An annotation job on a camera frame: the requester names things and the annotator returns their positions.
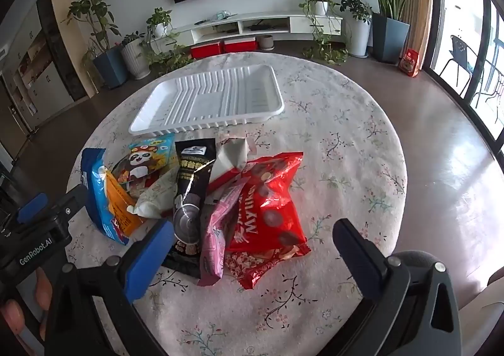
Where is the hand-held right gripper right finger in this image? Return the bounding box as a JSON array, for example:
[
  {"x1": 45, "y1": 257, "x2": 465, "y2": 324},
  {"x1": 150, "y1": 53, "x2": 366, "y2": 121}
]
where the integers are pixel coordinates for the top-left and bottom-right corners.
[{"x1": 333, "y1": 218, "x2": 462, "y2": 356}]

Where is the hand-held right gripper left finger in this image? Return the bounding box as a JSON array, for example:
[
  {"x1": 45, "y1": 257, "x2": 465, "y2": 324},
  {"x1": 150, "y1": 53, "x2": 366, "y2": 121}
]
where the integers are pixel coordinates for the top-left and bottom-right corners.
[{"x1": 41, "y1": 218, "x2": 175, "y2": 356}]

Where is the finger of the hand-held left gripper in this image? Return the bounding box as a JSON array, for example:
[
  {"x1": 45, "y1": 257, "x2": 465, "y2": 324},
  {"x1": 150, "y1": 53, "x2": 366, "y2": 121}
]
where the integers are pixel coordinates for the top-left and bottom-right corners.
[
  {"x1": 15, "y1": 193, "x2": 49, "y2": 223},
  {"x1": 43, "y1": 184, "x2": 89, "y2": 228}
]

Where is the blue snack packet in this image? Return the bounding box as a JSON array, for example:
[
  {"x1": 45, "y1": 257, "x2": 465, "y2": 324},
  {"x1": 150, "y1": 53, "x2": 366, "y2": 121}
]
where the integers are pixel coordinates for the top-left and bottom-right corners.
[{"x1": 81, "y1": 147, "x2": 130, "y2": 246}]

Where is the orange snack packet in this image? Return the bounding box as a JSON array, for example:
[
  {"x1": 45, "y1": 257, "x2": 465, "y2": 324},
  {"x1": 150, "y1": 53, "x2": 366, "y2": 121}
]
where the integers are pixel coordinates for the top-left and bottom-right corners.
[{"x1": 104, "y1": 171, "x2": 144, "y2": 236}]

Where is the cream snack packet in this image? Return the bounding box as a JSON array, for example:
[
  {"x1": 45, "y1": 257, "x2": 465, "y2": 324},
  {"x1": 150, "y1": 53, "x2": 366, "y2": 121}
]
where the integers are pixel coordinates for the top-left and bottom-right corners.
[{"x1": 128, "y1": 167, "x2": 182, "y2": 220}]

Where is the pink snack packet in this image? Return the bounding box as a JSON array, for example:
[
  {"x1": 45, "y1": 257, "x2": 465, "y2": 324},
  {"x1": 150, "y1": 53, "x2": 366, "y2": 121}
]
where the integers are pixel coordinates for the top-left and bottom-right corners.
[{"x1": 197, "y1": 179, "x2": 253, "y2": 286}]

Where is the panda print snack packet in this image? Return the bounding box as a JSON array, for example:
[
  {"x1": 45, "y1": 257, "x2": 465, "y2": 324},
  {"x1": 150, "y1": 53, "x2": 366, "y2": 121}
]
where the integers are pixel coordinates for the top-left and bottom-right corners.
[{"x1": 110, "y1": 133, "x2": 178, "y2": 199}]

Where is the black long snack packet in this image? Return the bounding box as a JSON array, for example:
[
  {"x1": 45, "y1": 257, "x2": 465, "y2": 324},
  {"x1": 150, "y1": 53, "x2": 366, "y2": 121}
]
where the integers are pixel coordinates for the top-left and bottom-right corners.
[{"x1": 161, "y1": 138, "x2": 218, "y2": 278}]

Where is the red patterned snack packet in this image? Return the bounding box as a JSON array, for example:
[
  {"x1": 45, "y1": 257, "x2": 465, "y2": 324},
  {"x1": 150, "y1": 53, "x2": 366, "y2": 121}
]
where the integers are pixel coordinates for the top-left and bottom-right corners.
[{"x1": 224, "y1": 244, "x2": 312, "y2": 290}]

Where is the red chocolate ball bag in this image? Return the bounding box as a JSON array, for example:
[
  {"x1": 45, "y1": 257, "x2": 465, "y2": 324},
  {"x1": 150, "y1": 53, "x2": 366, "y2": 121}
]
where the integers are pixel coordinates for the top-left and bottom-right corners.
[{"x1": 224, "y1": 152, "x2": 308, "y2": 258}]

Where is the white red striped snack packet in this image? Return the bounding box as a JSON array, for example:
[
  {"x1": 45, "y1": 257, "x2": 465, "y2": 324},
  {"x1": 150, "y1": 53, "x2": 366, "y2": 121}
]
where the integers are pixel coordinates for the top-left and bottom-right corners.
[{"x1": 205, "y1": 135, "x2": 258, "y2": 203}]

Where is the white plastic tray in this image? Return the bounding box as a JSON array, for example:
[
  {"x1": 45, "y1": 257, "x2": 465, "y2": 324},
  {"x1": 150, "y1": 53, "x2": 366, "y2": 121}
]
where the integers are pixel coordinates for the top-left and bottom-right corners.
[{"x1": 129, "y1": 64, "x2": 285, "y2": 135}]

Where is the person's left hand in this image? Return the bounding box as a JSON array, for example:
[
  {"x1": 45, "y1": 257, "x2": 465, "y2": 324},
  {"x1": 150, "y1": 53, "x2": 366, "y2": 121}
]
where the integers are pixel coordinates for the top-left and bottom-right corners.
[{"x1": 0, "y1": 267, "x2": 54, "y2": 339}]

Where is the round floral tablecloth table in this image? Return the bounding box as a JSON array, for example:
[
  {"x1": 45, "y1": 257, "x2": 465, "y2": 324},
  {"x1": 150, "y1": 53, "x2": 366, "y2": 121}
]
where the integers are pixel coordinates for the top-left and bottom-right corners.
[{"x1": 65, "y1": 51, "x2": 408, "y2": 356}]

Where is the tall plant in blue pot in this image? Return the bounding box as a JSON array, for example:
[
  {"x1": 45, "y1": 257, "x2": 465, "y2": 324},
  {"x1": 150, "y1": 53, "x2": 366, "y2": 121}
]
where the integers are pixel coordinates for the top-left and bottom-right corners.
[{"x1": 63, "y1": 0, "x2": 129, "y2": 89}]

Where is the plant in white ribbed pot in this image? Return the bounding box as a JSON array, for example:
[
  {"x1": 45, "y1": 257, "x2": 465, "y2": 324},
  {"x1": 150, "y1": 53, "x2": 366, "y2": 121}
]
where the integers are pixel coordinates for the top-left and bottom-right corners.
[{"x1": 118, "y1": 31, "x2": 152, "y2": 80}]

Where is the trailing plant in small pot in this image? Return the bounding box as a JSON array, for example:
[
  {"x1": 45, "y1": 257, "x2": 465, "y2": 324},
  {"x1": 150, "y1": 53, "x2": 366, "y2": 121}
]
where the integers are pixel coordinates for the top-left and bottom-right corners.
[
  {"x1": 140, "y1": 8, "x2": 195, "y2": 79},
  {"x1": 299, "y1": 0, "x2": 349, "y2": 65}
]

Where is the red storage box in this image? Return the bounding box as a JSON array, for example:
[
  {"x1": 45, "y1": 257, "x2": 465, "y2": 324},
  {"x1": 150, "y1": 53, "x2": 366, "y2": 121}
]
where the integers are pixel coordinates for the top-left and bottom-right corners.
[
  {"x1": 224, "y1": 38, "x2": 257, "y2": 54},
  {"x1": 191, "y1": 42, "x2": 225, "y2": 59}
]

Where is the large plant in dark pot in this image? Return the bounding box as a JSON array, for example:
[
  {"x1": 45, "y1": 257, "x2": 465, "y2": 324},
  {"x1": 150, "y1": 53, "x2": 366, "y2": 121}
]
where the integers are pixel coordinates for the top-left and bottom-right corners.
[{"x1": 339, "y1": 0, "x2": 434, "y2": 64}]

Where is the white television cabinet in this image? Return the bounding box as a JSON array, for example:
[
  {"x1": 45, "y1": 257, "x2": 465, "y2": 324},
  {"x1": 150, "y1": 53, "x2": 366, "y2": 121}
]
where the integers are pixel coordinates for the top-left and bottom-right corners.
[{"x1": 152, "y1": 10, "x2": 343, "y2": 50}]

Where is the plant in tall white pot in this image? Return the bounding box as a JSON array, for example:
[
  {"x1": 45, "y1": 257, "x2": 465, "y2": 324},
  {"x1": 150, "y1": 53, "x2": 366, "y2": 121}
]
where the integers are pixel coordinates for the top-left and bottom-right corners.
[{"x1": 335, "y1": 0, "x2": 373, "y2": 58}]

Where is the black outdoor chair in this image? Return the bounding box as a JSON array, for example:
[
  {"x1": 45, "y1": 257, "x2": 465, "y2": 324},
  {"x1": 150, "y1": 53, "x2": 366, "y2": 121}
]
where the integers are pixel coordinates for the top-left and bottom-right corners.
[{"x1": 437, "y1": 34, "x2": 487, "y2": 83}]

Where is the black framed glass window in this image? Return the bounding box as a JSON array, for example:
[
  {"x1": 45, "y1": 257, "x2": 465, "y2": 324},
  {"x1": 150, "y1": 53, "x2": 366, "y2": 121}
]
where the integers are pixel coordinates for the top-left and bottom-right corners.
[{"x1": 429, "y1": 0, "x2": 504, "y2": 144}]

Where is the wooden wall cabinet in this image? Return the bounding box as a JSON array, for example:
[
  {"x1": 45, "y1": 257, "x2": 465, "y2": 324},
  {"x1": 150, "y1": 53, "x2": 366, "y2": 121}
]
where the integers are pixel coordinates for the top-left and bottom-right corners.
[{"x1": 35, "y1": 0, "x2": 99, "y2": 103}]

